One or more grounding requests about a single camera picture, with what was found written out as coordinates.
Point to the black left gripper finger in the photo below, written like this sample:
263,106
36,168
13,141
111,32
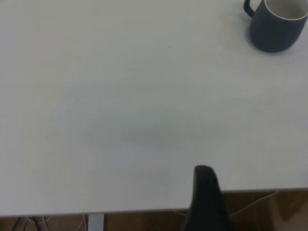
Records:
207,202

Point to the white table leg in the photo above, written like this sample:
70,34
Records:
96,222

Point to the dark grey ceramic mug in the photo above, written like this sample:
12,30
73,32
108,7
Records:
272,33

